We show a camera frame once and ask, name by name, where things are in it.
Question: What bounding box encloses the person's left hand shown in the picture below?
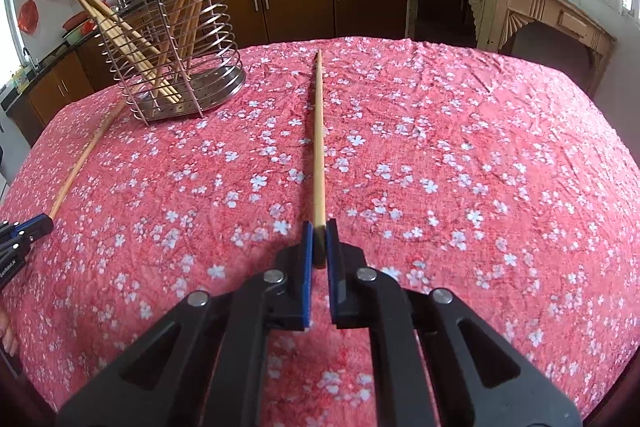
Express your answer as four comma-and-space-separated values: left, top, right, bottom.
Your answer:
0, 312, 20, 356

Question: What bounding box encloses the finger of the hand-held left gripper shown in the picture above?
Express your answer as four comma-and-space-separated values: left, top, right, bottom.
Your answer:
0, 235, 32, 261
0, 215, 54, 241

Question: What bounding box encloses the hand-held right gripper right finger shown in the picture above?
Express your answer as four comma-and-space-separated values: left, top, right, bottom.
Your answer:
325, 219, 584, 427

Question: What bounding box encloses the green basin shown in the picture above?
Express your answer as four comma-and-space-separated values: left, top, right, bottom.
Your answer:
62, 27, 93, 45

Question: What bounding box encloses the worn cream wooden sideboard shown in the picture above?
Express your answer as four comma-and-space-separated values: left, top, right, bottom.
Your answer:
405, 0, 617, 95

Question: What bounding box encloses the narrow side window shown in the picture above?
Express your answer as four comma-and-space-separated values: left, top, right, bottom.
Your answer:
0, 0, 26, 78

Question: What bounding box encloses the red wall ornament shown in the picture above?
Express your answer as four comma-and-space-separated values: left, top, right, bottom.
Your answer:
17, 0, 40, 32

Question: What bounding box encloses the steel wire chopstick holder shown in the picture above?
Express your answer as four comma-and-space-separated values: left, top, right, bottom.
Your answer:
97, 0, 247, 126

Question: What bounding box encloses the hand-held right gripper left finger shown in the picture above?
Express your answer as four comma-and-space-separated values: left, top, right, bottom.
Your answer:
56, 222, 314, 427

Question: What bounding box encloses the red floral tablecloth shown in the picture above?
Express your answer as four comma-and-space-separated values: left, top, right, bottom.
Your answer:
0, 35, 640, 427

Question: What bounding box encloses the red bowl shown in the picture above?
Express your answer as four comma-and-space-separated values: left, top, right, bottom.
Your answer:
62, 12, 108, 32

